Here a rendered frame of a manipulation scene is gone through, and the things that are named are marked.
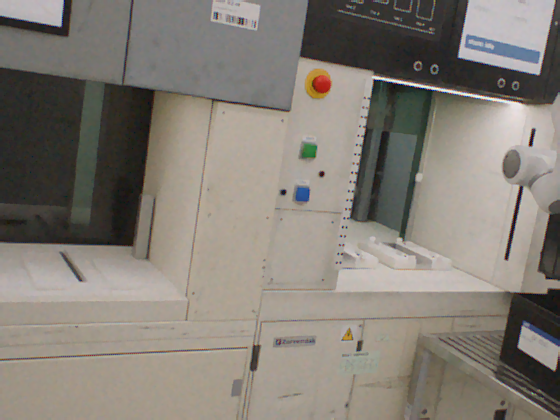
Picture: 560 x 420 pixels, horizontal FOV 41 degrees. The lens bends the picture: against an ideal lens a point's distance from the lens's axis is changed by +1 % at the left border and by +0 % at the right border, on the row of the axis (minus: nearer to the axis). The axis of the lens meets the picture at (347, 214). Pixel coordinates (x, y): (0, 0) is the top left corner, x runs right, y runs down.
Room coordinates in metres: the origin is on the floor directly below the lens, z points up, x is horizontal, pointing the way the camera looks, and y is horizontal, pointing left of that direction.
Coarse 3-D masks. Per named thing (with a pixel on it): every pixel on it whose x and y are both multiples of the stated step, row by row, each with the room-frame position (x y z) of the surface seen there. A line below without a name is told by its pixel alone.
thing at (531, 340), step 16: (512, 304) 1.73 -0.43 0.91; (528, 304) 1.68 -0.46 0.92; (544, 304) 1.79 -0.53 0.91; (512, 320) 1.72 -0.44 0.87; (528, 320) 1.67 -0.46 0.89; (544, 320) 1.62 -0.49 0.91; (512, 336) 1.71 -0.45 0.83; (528, 336) 1.66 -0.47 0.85; (544, 336) 1.61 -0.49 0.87; (512, 352) 1.70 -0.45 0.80; (528, 352) 1.65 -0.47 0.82; (544, 352) 1.60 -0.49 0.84; (528, 368) 1.64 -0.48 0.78; (544, 368) 1.59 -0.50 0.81; (544, 384) 1.58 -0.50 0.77
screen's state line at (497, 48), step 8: (472, 40) 1.86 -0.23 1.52; (480, 40) 1.87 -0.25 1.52; (488, 40) 1.88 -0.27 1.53; (472, 48) 1.86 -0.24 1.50; (480, 48) 1.87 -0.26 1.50; (488, 48) 1.89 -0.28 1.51; (496, 48) 1.90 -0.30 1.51; (504, 48) 1.91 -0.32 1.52; (512, 48) 1.93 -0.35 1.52; (520, 48) 1.94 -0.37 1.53; (504, 56) 1.92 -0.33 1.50; (512, 56) 1.93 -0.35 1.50; (520, 56) 1.95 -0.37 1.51; (528, 56) 1.96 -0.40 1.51; (536, 56) 1.98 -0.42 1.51; (536, 64) 1.98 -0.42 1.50
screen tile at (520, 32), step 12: (516, 0) 1.92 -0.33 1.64; (528, 0) 1.94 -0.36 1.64; (516, 12) 1.92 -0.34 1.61; (528, 12) 1.94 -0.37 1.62; (540, 12) 1.97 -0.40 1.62; (516, 24) 1.93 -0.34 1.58; (540, 24) 1.97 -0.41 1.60; (516, 36) 1.93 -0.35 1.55; (528, 36) 1.95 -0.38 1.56; (540, 36) 1.98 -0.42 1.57
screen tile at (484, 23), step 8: (480, 0) 1.86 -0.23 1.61; (488, 0) 1.87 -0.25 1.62; (496, 0) 1.88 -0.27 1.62; (472, 8) 1.85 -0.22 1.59; (504, 8) 1.90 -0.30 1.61; (472, 16) 1.85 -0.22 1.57; (480, 16) 1.86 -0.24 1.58; (488, 16) 1.88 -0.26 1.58; (504, 16) 1.90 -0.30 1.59; (472, 24) 1.85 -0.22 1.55; (480, 24) 1.86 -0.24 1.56; (488, 24) 1.88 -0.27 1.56; (496, 24) 1.89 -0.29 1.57; (504, 24) 1.91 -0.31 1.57; (488, 32) 1.88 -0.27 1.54; (496, 32) 1.89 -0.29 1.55; (504, 32) 1.91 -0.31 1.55
